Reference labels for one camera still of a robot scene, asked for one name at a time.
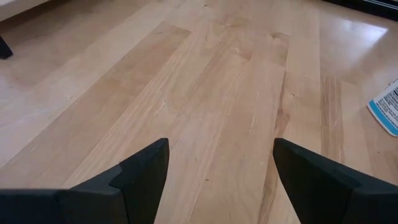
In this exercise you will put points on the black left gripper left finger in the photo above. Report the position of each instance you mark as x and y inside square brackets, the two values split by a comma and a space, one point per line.
[140, 196]

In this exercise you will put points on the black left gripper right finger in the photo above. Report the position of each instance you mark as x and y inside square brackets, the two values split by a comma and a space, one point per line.
[323, 199]

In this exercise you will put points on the white Melatonin supplement bottle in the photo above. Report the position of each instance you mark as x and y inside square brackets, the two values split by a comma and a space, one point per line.
[385, 109]

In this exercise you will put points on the wooden shelf black legs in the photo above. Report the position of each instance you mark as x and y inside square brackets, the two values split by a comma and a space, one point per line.
[12, 7]

